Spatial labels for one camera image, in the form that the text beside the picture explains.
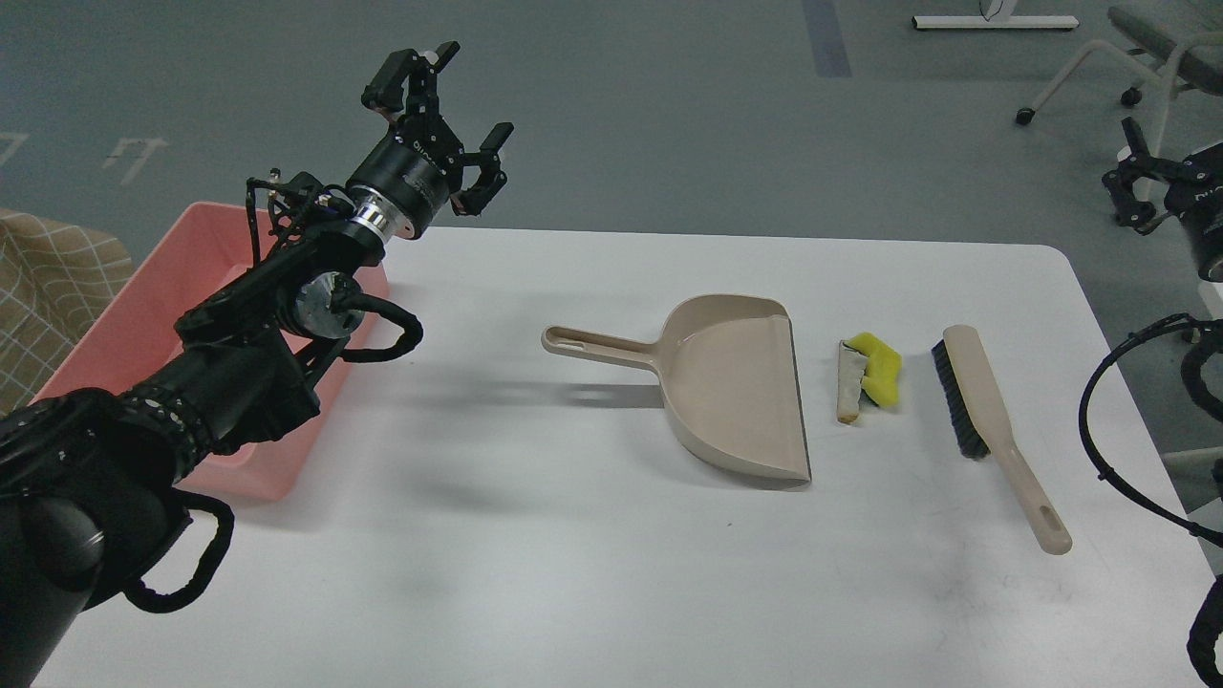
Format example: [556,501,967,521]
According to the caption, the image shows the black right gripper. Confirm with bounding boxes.
[1102,119,1222,284]

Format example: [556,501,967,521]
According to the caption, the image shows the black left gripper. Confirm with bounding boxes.
[346,42,515,241]

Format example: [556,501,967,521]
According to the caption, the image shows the beige hand brush black bristles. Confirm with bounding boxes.
[932,325,1073,556]

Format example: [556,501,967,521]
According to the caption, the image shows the yellow sponge piece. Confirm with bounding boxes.
[845,332,903,408]

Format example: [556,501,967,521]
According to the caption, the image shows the beige plastic dustpan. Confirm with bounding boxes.
[541,293,812,484]

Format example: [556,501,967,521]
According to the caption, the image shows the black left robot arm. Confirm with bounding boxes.
[2,42,514,687]

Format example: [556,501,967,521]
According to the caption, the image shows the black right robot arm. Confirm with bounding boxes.
[1087,115,1221,453]

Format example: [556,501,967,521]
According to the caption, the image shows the pink plastic bin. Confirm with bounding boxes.
[35,202,353,501]

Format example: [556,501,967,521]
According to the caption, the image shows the grey office chair white legs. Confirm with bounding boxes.
[1015,1,1222,153]

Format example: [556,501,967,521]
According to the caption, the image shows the white desk foot bar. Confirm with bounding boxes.
[912,1,1080,32]

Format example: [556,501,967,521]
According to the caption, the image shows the beige checkered cloth chair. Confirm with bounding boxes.
[1,208,135,415]

